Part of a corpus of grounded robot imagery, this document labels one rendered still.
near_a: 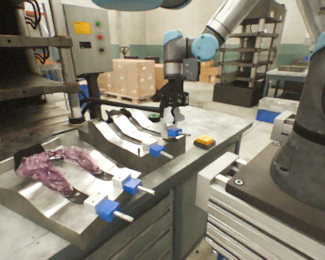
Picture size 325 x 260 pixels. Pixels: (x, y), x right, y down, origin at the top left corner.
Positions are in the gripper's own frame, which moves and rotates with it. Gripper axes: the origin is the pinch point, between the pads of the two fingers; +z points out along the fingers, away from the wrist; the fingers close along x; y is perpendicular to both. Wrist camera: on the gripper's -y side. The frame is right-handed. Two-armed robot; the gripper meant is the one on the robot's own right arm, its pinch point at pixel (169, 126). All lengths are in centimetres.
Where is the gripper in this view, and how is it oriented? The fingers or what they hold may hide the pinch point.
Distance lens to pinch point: 81.4
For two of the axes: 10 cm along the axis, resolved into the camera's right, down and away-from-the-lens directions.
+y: 7.3, 1.3, -6.7
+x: 6.8, -1.5, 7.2
